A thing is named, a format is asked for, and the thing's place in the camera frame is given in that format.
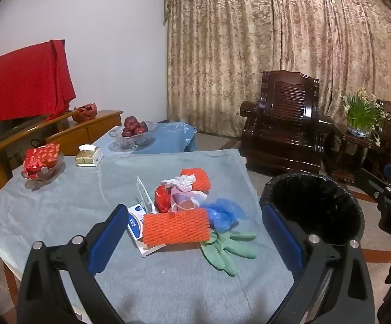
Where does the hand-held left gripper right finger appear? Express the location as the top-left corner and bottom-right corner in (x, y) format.
(259, 203), (376, 324)

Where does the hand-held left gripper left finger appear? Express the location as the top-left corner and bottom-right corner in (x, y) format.
(17, 204), (129, 324)

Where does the black trash bin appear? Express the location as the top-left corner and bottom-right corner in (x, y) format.
(259, 172), (365, 247)

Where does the green rubber glove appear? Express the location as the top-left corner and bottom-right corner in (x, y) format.
(200, 230), (257, 276)

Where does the dark wooden side table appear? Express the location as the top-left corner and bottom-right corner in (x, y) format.
(327, 123), (385, 183)

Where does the blue white flower pot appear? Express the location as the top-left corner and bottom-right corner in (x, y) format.
(347, 125), (372, 139)

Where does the blue plastic bag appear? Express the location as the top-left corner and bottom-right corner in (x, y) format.
(200, 197), (248, 233)

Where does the clear plastic packaging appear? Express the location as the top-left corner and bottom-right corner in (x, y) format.
(136, 175), (158, 214)

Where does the red plastic bag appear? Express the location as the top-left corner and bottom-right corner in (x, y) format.
(154, 184), (174, 213)

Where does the large orange foam net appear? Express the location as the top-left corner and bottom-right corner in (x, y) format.
(141, 208), (212, 246)

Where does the green narcissus plant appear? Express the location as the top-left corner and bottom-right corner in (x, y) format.
(340, 88), (391, 147)

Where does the gold white tissue box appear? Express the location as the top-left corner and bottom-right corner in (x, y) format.
(76, 144), (103, 167)

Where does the small glass dish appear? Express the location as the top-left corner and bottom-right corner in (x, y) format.
(21, 160), (65, 182)

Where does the white paper cup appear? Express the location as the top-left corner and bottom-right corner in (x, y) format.
(170, 189), (210, 214)

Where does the small orange foam net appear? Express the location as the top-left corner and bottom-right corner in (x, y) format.
(181, 168), (212, 191)

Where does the crumpled white tissue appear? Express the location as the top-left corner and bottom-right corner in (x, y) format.
(162, 174), (196, 191)

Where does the glass fruit bowl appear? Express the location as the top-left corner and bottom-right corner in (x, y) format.
(109, 121), (158, 150)

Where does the red patterned packet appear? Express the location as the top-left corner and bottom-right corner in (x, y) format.
(23, 143), (60, 176)

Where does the blue tablecloth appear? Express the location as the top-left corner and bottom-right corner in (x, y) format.
(91, 121), (198, 156)

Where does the red pumpkin ornament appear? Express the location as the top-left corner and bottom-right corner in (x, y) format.
(72, 103), (98, 123)

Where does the red cloth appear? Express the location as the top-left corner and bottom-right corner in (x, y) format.
(0, 39), (76, 127)

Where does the beige patterned curtain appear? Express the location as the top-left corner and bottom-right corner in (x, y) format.
(163, 0), (391, 139)

